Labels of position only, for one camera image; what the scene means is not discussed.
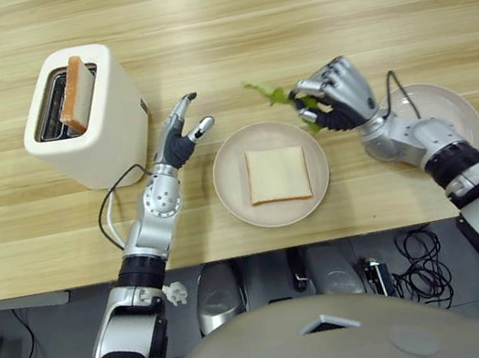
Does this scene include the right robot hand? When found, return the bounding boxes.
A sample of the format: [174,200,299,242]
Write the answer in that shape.
[282,51,381,140]

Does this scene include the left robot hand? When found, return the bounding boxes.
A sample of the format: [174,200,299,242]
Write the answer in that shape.
[143,88,222,173]

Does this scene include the green lettuce leaf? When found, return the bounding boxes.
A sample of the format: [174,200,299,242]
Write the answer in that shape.
[241,68,329,145]

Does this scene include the beige plate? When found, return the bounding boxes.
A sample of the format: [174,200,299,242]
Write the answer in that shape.
[204,111,339,237]

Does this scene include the cream toaster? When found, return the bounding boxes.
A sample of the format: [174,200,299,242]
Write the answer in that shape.
[8,36,162,203]

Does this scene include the pink plate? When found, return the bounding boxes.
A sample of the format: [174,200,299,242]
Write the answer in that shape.
[372,73,479,167]

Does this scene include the bread slice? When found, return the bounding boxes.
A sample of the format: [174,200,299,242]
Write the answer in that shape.
[48,53,102,138]
[241,139,315,208]

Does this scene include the robot body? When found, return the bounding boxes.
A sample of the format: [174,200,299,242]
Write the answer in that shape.
[116,266,479,358]

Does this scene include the black cable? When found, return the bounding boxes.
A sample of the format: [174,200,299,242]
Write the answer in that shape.
[89,161,164,253]
[374,66,425,126]

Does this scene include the white cord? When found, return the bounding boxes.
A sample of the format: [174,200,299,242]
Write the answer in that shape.
[102,183,190,319]

